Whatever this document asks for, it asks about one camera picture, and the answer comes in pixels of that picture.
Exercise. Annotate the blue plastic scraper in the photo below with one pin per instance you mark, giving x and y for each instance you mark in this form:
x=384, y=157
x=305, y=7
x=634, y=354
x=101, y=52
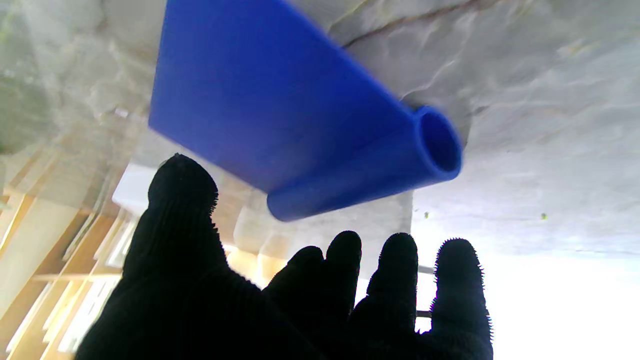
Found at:
x=270, y=100

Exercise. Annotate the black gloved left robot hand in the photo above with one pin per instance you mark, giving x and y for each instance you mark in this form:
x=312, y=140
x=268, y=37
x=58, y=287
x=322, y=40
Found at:
x=200, y=310

